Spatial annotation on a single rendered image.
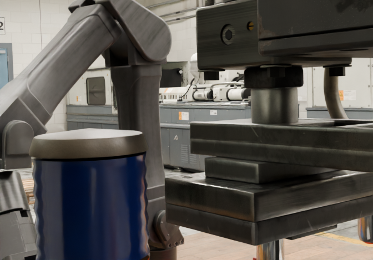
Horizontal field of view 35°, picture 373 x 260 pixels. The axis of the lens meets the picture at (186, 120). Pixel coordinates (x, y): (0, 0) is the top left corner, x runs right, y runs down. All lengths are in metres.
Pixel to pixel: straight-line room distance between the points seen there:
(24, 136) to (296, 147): 0.37
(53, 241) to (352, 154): 0.23
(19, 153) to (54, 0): 11.57
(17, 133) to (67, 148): 0.51
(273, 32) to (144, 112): 0.48
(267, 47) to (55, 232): 0.24
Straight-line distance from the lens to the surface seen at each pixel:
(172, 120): 8.66
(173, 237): 0.88
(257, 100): 0.46
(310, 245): 1.19
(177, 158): 8.63
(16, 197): 0.71
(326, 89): 0.54
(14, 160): 0.70
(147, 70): 0.84
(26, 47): 11.91
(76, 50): 0.77
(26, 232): 0.70
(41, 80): 0.73
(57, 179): 0.18
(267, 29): 0.39
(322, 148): 0.39
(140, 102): 0.84
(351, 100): 6.21
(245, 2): 0.44
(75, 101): 11.71
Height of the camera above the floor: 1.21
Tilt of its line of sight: 3 degrees down
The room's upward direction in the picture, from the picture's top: 2 degrees counter-clockwise
